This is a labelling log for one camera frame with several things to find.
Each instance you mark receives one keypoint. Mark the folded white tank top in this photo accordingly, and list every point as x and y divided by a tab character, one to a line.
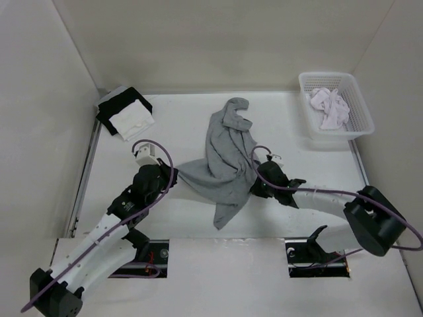
132	120

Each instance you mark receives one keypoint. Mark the folded black tank top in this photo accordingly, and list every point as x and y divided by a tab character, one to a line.
117	100

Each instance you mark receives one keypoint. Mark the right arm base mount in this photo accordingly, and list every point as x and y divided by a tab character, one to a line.
306	259

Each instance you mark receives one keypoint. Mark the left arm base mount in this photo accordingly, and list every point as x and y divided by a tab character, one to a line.
151	258

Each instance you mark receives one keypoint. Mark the grey tank top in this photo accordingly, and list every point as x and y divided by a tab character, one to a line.
226	174

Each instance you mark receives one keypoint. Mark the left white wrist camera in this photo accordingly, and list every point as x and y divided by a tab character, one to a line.
145	155

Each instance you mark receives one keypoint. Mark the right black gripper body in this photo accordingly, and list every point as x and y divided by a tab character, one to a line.
261	188

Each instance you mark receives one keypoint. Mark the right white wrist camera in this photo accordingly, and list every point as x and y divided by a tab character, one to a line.
275	158

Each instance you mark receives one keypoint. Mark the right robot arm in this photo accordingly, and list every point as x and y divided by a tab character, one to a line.
368	226

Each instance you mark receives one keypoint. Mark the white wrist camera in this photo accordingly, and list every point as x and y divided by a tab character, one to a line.
275	158
145	155

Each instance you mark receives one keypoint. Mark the white plastic basket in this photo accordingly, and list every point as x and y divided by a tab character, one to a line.
359	121

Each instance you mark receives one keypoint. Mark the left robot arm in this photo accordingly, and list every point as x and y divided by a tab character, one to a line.
114	242

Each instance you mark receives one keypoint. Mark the pale pink tank top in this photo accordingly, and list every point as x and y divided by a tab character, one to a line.
335	108

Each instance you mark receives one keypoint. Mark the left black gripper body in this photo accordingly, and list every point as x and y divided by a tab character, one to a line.
164	182

